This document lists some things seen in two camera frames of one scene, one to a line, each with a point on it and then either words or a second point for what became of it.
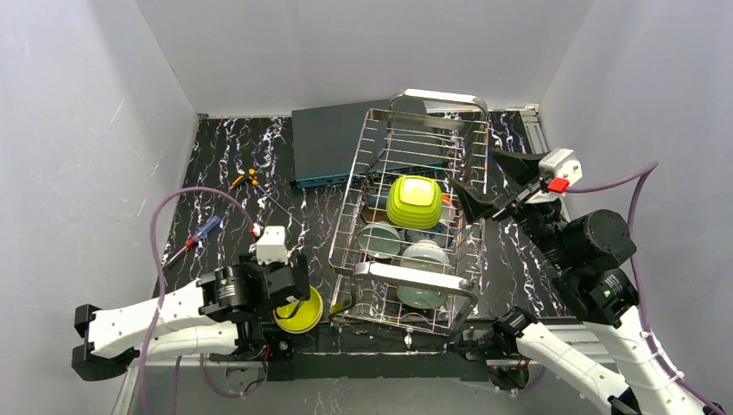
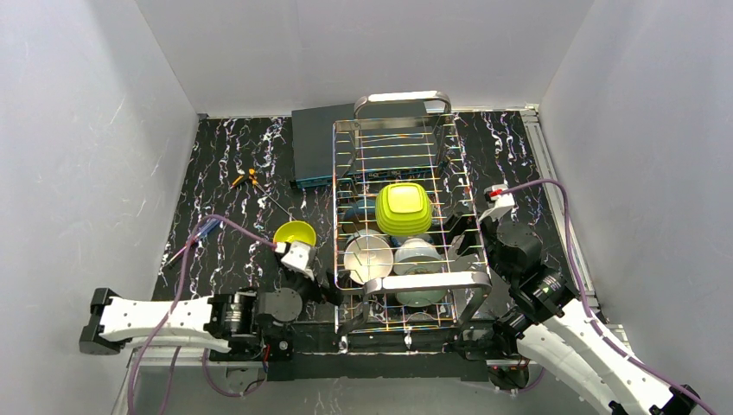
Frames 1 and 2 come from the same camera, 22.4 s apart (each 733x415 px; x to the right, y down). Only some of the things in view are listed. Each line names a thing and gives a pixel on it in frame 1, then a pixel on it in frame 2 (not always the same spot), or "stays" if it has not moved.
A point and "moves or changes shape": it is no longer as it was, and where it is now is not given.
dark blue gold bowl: x=376 y=208 → x=360 y=215
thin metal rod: x=258 y=187 stays
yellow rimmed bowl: x=300 y=316 moves or changes shape
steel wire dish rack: x=407 y=247 moves or changes shape
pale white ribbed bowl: x=425 y=255 moves or changes shape
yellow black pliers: x=251 y=176 stays
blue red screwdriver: x=190 y=243 stays
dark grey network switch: x=355 y=140 stays
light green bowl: x=420 y=298 stays
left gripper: x=291 y=275 → x=330 y=291
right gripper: x=516 y=193 → x=468 y=236
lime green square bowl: x=414 y=202 moves or changes shape
